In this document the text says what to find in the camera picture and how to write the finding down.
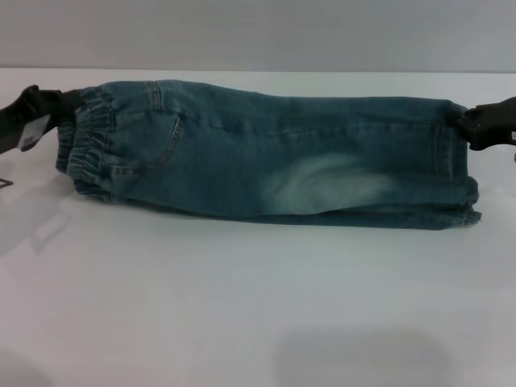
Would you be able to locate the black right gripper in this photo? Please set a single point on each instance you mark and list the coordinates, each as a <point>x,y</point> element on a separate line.
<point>498,133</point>

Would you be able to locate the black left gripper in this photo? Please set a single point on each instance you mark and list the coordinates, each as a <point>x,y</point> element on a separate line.
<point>18,125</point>

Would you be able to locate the blue denim shorts cartoon print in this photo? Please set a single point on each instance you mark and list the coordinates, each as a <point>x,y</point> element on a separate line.
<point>262,161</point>

